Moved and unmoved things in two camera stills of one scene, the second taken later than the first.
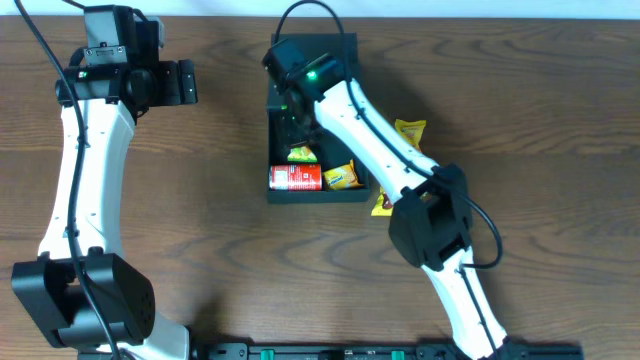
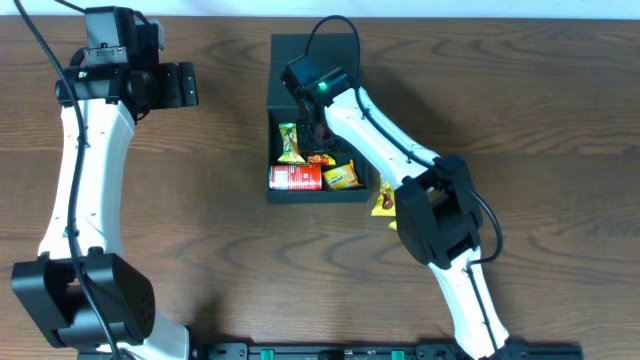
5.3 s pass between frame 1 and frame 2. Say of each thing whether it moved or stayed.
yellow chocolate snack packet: stayed
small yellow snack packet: stayed
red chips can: stayed
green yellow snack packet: moved
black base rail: stayed
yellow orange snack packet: moved
